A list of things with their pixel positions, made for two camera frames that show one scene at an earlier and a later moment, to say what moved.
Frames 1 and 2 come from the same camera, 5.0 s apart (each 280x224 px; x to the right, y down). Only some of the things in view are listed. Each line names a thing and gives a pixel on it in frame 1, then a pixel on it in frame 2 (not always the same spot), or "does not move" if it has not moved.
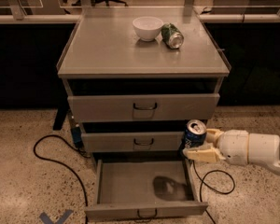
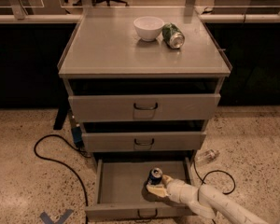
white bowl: [147, 28] does not move
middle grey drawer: [135, 141] does not move
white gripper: [234, 146] → [176, 189]
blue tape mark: [47, 219] does not move
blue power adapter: [77, 134] does not move
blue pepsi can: [195, 133] → [155, 175]
